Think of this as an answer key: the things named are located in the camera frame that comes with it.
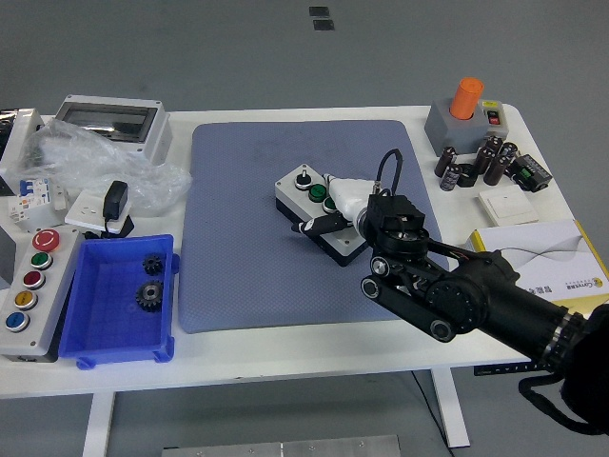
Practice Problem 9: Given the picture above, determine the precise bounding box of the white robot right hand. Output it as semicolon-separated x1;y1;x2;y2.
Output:
290;171;381;238

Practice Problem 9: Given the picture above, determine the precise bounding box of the grey four-button control box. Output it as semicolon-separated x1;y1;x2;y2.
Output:
274;164;370;268

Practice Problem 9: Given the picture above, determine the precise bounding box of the grey five-button control box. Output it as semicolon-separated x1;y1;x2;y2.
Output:
0;227;82;364

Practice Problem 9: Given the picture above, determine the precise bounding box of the grey printed capacitor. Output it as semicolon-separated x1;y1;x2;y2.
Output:
440;163;463;192

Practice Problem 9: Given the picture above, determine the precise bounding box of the blue-grey table mat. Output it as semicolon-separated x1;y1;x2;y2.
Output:
178;118;456;334

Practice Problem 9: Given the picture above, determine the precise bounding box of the orange cylinder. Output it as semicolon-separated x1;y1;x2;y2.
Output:
449;76;485;120

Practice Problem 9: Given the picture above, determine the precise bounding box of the black green terminal module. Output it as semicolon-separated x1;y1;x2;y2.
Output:
508;152;554;193

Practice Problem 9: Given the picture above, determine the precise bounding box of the large black gear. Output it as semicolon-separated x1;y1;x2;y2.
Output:
134;280;166;314

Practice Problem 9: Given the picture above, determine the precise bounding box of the black table control panel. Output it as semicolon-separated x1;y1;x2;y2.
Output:
473;361;546;377

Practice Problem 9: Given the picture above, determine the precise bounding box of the black power adapter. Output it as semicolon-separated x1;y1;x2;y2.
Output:
102;179;130;223

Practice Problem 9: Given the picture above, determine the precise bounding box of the white table leg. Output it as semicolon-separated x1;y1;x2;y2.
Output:
81;390;118;457
430;368;472;448

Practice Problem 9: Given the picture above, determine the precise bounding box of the clear plastic bag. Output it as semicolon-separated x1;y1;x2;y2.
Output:
9;117;194;213

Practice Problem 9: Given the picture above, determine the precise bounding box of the metal floor plate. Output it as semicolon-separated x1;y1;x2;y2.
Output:
161;434;403;457

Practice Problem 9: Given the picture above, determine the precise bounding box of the blue plastic bin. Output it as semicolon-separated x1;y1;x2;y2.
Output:
57;232;181;370

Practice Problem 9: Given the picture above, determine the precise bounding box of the white circuit breaker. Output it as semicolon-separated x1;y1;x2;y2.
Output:
7;176;68;225

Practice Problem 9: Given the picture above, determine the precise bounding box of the white electrical box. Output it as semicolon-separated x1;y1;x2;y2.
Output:
0;108;47;191

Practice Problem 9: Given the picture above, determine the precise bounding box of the grey metal object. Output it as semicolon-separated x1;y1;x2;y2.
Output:
0;226;18;291

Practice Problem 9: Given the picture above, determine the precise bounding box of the black ring holder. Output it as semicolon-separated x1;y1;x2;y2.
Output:
457;163;481;188

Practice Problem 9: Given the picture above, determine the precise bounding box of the grey switch box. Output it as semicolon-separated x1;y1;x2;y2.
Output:
423;97;510;157

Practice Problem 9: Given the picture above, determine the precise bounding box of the white wall switch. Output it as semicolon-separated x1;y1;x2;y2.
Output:
478;184;540;226

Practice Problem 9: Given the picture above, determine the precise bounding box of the grey enclosure with window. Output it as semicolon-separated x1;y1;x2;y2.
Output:
52;93;172;166

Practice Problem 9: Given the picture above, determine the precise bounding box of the black cable under table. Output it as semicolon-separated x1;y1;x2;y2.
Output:
411;370;453;448

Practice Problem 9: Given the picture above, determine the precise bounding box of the black adapter cord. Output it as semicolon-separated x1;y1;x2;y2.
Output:
84;216;137;239

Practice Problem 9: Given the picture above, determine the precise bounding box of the white wall socket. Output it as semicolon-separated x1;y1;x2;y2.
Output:
64;189;136;229

